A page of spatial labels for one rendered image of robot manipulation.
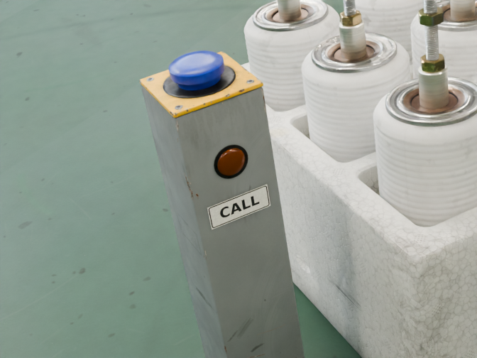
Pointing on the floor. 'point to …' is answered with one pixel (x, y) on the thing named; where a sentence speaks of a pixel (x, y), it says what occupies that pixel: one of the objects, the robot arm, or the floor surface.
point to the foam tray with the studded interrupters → (373, 253)
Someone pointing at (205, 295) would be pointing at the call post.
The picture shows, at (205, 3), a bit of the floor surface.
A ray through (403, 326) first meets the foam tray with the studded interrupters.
